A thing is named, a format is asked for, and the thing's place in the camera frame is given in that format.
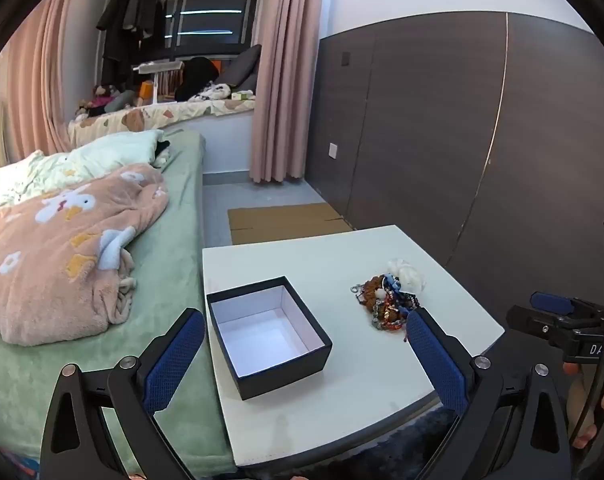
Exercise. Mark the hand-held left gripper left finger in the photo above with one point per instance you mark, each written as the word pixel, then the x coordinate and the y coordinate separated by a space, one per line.
pixel 174 360

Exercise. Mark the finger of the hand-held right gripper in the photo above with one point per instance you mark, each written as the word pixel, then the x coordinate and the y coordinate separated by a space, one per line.
pixel 537 322
pixel 549 301

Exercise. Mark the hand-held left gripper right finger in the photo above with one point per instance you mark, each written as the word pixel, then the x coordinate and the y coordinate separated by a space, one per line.
pixel 434 355

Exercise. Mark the pile of jewelry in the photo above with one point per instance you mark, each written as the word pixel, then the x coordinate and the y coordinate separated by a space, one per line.
pixel 389 305

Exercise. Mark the white fluffy scrunchie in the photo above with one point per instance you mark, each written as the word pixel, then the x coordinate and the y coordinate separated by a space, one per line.
pixel 407 272

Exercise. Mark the black cardboard box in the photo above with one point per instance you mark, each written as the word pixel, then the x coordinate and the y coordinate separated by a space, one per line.
pixel 282 375

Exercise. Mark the bed with green sheet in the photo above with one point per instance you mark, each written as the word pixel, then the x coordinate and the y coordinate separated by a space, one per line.
pixel 172 260

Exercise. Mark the dark furry rug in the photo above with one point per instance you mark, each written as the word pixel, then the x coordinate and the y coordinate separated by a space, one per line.
pixel 382 445

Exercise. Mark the pink printed blanket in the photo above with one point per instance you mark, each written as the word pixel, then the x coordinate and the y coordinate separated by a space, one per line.
pixel 57 270

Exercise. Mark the flat cardboard sheet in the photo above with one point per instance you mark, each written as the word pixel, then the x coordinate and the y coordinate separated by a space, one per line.
pixel 282 222

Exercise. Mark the pale floral quilt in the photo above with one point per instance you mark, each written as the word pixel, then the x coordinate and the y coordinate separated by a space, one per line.
pixel 107 152

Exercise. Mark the floral window seat cushion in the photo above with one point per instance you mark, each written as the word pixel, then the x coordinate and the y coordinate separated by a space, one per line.
pixel 182 112

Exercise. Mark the grey bolster pillow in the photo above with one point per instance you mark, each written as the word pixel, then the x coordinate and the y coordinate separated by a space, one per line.
pixel 121 101

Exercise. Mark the white floral cloth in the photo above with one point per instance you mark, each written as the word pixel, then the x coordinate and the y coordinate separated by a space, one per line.
pixel 212 92

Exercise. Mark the orange box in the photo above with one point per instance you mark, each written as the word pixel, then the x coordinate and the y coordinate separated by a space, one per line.
pixel 146 90

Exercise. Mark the small green box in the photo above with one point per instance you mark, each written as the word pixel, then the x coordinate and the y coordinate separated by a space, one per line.
pixel 242 95

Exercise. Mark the plush toys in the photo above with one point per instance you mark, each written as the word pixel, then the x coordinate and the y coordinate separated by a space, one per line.
pixel 104 95

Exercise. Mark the black bag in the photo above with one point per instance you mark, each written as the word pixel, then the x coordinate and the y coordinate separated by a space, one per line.
pixel 197 77

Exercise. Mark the white desk lamp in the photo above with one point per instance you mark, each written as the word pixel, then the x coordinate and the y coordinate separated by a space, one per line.
pixel 154 66

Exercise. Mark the pink curtain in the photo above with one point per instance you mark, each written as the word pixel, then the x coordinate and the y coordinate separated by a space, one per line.
pixel 282 85
pixel 32 85

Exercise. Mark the dark framed window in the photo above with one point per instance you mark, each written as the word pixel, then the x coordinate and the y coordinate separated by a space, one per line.
pixel 207 10

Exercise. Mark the hanging dark clothes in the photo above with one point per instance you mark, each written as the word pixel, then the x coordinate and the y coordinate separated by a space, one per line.
pixel 132 10

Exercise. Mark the white wall socket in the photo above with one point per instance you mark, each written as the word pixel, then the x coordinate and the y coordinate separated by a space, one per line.
pixel 333 150

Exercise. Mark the dark wall switch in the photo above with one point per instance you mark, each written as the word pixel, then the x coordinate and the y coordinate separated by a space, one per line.
pixel 345 58

